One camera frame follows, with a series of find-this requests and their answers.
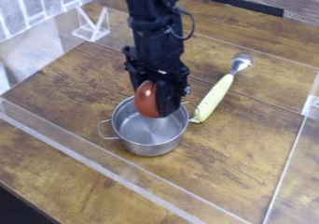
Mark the clear acrylic front barrier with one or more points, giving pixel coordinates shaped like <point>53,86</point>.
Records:
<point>177,199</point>

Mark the clear acrylic right barrier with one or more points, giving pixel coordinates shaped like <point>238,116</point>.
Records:
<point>296,200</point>

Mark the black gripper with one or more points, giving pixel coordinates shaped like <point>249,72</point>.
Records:
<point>154,60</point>

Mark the clear acrylic triangle stand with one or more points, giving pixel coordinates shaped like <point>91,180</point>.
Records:
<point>91,31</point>

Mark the spoon with green handle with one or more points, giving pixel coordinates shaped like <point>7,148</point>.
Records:
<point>242,60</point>

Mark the red plush mushroom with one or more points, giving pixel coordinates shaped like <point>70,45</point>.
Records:
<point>146,100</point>

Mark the black bar on table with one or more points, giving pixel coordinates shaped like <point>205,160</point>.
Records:
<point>253,6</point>

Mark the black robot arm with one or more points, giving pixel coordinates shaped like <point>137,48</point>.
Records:
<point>154,14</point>

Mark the silver metal pot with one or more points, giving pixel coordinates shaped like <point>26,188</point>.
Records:
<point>148,137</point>

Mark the clear acrylic barrier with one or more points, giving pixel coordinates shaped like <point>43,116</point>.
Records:
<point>177,199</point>
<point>296,200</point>

